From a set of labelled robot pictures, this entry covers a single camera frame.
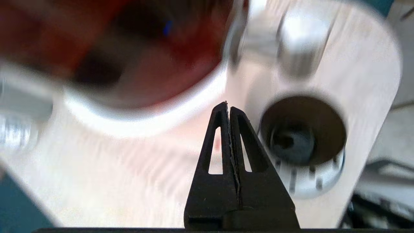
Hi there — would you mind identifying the dark tapered cup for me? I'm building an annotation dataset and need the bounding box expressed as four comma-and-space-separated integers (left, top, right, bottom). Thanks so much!
258, 95, 347, 167

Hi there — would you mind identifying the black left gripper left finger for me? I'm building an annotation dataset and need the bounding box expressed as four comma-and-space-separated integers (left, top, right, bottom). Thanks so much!
184, 101, 242, 227

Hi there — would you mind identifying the large round perforated drip tray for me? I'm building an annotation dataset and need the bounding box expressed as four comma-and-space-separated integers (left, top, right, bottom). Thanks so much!
259, 146, 346, 200

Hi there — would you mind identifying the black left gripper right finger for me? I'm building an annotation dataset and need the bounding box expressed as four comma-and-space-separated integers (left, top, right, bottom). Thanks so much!
229, 106, 296, 212

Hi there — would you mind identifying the silver dispenser tap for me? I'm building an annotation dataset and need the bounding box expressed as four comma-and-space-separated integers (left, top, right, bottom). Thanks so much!
226, 0, 335, 82

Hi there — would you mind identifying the large tea dispenser white base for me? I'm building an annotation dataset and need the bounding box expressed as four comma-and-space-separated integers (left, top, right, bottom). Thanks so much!
0, 0, 251, 140

